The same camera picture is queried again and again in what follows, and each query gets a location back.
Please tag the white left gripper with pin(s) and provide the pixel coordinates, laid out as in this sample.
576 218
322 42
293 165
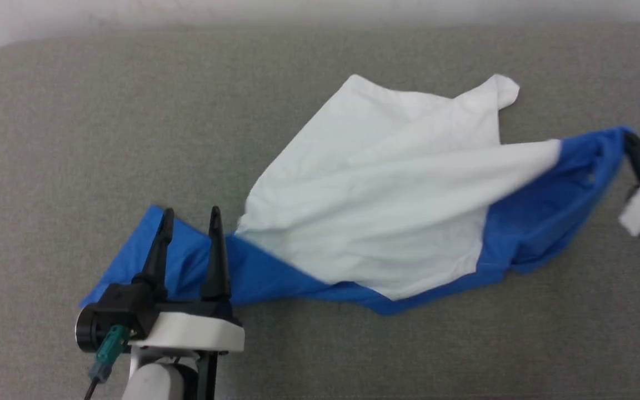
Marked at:
198 333

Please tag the white and blue t-shirt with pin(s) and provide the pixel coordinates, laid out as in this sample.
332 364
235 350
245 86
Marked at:
381 200

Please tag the grey-green fabric sofa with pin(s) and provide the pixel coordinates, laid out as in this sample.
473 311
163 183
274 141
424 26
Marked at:
131 111

